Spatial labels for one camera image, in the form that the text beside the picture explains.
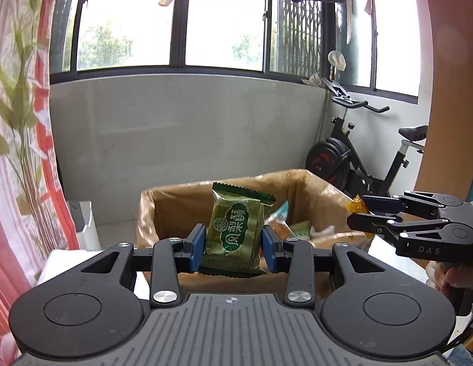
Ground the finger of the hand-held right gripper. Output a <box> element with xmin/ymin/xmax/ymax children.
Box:
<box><xmin>346</xmin><ymin>213</ymin><xmax>473</xmax><ymax>243</ymax></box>
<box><xmin>362</xmin><ymin>190</ymin><xmax>466</xmax><ymax>218</ymax></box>

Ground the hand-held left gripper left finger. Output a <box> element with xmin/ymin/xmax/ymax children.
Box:
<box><xmin>82</xmin><ymin>224</ymin><xmax>207</xmax><ymax>307</ymax></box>

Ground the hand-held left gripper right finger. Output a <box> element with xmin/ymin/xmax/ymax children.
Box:
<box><xmin>261</xmin><ymin>226</ymin><xmax>393</xmax><ymax>307</ymax></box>

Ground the small orange snack packet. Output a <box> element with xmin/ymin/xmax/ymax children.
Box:
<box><xmin>345</xmin><ymin>194</ymin><xmax>370</xmax><ymax>215</ymax></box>

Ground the plastic-lined cardboard box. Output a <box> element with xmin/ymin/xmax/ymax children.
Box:
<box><xmin>136</xmin><ymin>169</ymin><xmax>376</xmax><ymax>302</ymax></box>

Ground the person's right hand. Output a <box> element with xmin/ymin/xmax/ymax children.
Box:
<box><xmin>425</xmin><ymin>262</ymin><xmax>473</xmax><ymax>295</ymax></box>

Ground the clear pastry packet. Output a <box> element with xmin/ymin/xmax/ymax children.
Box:
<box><xmin>264</xmin><ymin>200</ymin><xmax>292</xmax><ymax>245</ymax></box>

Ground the small green snack packet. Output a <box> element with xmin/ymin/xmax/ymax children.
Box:
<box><xmin>290</xmin><ymin>220</ymin><xmax>312</xmax><ymax>241</ymax></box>

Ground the black exercise bike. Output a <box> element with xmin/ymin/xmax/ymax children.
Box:
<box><xmin>306</xmin><ymin>77</ymin><xmax>428</xmax><ymax>199</ymax></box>

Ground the blue fluffy cloth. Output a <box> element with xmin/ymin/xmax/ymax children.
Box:
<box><xmin>446</xmin><ymin>345</ymin><xmax>473</xmax><ymax>366</ymax></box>

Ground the white bin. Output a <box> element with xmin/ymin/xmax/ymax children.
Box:
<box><xmin>69</xmin><ymin>200</ymin><xmax>102</xmax><ymax>251</ymax></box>

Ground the wooden board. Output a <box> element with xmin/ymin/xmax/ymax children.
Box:
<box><xmin>408</xmin><ymin>0</ymin><xmax>473</xmax><ymax>206</ymax></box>

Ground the white rag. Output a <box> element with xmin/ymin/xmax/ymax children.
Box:
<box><xmin>302</xmin><ymin>72</ymin><xmax>327</xmax><ymax>88</ymax></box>
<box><xmin>328</xmin><ymin>50</ymin><xmax>347</xmax><ymax>71</ymax></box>

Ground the patterned window screen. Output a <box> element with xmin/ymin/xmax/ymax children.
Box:
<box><xmin>270</xmin><ymin>0</ymin><xmax>322</xmax><ymax>74</ymax></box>

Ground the white hanging garment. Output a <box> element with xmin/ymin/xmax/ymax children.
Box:
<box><xmin>334</xmin><ymin>0</ymin><xmax>374</xmax><ymax>44</ymax></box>

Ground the printed pink curtain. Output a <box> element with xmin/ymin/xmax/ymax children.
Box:
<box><xmin>0</xmin><ymin>0</ymin><xmax>82</xmax><ymax>366</ymax></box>

